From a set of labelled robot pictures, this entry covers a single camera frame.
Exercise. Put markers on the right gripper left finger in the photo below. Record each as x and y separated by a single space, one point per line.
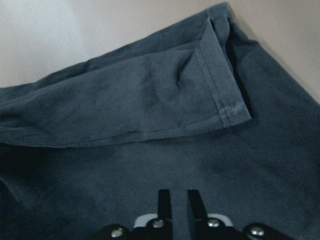
164 207

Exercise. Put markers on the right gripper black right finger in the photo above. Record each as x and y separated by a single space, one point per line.
196 210

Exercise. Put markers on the black graphic t-shirt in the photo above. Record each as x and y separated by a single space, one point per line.
197 105

